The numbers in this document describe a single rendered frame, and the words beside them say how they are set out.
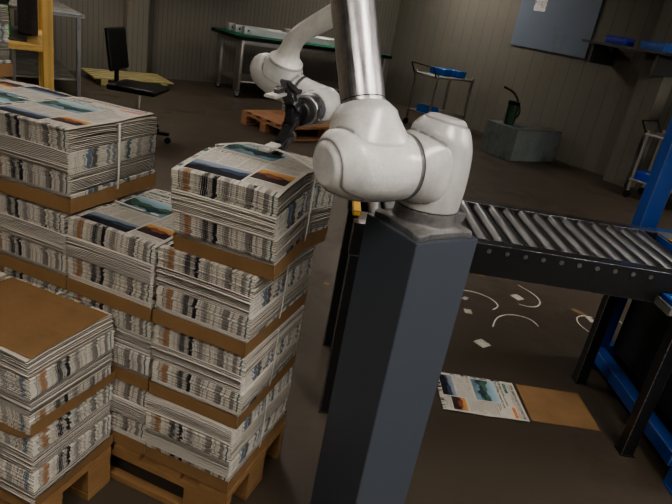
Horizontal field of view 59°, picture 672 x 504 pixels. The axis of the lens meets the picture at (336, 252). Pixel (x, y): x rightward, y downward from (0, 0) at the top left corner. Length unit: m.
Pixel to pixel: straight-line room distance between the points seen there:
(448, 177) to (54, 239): 1.08
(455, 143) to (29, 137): 1.10
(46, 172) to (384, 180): 0.93
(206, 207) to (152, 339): 0.46
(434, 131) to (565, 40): 7.84
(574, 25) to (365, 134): 7.96
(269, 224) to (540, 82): 8.14
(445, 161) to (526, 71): 8.19
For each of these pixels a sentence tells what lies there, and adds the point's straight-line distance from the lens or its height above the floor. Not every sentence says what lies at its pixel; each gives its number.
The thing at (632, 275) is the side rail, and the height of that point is 0.77.
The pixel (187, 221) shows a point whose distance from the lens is 1.49.
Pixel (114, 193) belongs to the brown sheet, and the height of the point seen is 0.86.
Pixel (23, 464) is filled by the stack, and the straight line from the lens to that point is 1.78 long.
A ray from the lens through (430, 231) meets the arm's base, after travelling 1.40.
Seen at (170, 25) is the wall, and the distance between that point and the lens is 9.88.
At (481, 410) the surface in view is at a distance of 2.66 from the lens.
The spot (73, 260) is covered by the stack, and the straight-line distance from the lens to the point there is 1.78.
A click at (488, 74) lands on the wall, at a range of 9.99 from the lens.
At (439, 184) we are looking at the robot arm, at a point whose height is 1.13.
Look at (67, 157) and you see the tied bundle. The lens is 1.69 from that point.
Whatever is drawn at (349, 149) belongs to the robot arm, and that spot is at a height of 1.20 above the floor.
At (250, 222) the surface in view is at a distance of 1.39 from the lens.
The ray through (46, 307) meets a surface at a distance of 1.77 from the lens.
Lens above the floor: 1.46
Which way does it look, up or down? 22 degrees down
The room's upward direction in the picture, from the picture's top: 10 degrees clockwise
